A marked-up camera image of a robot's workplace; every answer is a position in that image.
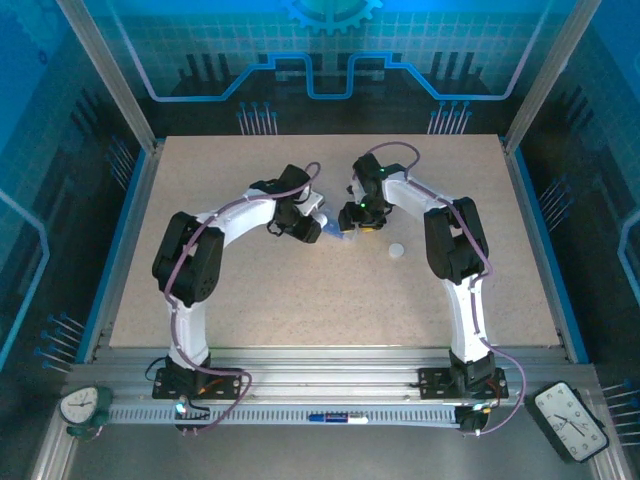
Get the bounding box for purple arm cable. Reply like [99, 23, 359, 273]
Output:
[162, 161, 322, 437]
[366, 141, 527, 437]

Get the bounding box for black cable connector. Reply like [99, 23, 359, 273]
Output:
[455, 404, 494, 435]

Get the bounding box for blue translucent pill organizer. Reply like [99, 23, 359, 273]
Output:
[319, 214, 359, 246]

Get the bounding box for green alarm clock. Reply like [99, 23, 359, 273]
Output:
[59, 385, 115, 441]

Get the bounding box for aluminium frame post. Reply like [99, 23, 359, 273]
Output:
[54, 0, 160, 154]
[501, 0, 605, 154]

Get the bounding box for blue and white marker pen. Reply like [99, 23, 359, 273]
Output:
[308, 412, 370, 426]

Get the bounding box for black alarm clock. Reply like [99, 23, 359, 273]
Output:
[530, 380, 610, 464]

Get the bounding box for grey slotted cable duct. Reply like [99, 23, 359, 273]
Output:
[107, 402, 462, 428]

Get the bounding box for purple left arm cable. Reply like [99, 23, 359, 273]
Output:
[162, 161, 322, 437]

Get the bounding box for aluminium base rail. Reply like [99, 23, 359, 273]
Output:
[64, 346, 599, 407]

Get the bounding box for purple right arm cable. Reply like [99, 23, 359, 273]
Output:
[366, 141, 527, 437]

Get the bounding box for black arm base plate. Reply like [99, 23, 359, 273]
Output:
[417, 366, 510, 401]
[152, 366, 244, 401]

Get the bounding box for blue circuit-print wall panel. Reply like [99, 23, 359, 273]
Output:
[514, 0, 640, 446]
[0, 0, 146, 374]

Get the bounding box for blue table edge strip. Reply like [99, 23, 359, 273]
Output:
[74, 142, 154, 365]
[508, 142, 590, 365]

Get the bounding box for gear-print blue backdrop panel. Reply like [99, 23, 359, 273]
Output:
[82, 0, 559, 137]

